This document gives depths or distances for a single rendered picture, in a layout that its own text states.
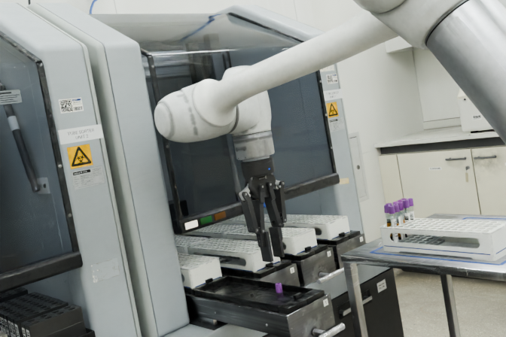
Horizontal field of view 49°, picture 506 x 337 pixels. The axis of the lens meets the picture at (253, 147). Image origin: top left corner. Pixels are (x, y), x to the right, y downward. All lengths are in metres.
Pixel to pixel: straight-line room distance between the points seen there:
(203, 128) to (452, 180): 2.64
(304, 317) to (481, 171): 2.43
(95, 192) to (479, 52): 0.87
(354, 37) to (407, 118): 3.19
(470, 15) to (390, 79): 3.35
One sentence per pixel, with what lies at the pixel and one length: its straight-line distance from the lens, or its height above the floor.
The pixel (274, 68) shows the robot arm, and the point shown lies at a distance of 1.04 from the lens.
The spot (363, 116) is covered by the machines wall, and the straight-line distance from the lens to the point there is 3.77.
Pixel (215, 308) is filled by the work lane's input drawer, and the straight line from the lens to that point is 1.36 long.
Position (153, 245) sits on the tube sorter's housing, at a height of 0.95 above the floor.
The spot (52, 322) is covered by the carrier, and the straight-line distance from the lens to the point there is 1.25.
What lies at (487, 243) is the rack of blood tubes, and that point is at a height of 0.86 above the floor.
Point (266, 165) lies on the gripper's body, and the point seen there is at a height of 1.10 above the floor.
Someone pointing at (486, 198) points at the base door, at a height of 0.52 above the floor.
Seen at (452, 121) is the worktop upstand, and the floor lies 0.94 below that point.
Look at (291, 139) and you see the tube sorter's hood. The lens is 1.63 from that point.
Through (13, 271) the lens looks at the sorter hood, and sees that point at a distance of 1.20.
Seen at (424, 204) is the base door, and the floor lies 0.48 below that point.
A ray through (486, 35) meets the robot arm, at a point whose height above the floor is 1.26.
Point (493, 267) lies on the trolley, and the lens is 1.28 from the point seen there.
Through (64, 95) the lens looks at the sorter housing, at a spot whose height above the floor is 1.33.
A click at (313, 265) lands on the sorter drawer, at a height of 0.78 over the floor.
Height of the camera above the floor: 1.21
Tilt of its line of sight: 3 degrees down
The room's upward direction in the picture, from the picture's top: 10 degrees counter-clockwise
